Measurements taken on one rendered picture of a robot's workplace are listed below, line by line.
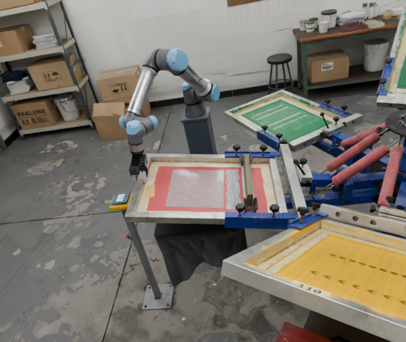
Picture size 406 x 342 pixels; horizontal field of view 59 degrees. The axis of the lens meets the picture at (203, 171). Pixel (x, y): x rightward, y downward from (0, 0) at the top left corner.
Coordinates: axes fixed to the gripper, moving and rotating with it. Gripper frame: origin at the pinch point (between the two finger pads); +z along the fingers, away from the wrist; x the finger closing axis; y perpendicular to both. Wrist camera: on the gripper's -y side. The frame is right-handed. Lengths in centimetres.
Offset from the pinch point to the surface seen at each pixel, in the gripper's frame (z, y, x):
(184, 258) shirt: 36.3, -21.4, -24.8
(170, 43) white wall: 25, 380, 33
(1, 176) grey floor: 157, 222, 249
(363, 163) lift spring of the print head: -20, -8, -113
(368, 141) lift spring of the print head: -25, 4, -118
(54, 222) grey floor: 137, 113, 127
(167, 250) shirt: 29.6, -21.9, -15.8
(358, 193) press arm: 4, -1, -118
